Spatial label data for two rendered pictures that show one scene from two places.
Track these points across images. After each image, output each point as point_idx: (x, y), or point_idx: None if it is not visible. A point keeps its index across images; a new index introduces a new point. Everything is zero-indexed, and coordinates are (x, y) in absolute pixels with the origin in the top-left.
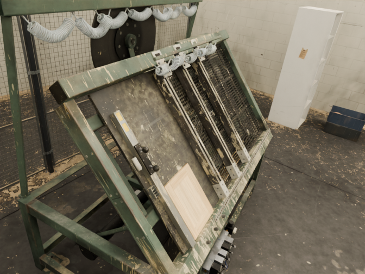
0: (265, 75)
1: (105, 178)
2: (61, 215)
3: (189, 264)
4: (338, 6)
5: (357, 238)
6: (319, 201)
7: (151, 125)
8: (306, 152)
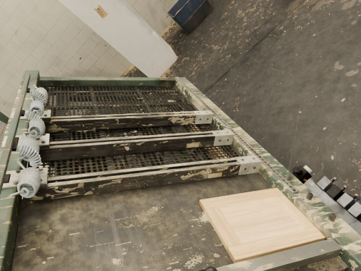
0: (105, 65)
1: None
2: None
3: None
4: None
5: (325, 42)
6: (270, 64)
7: (118, 240)
8: (207, 57)
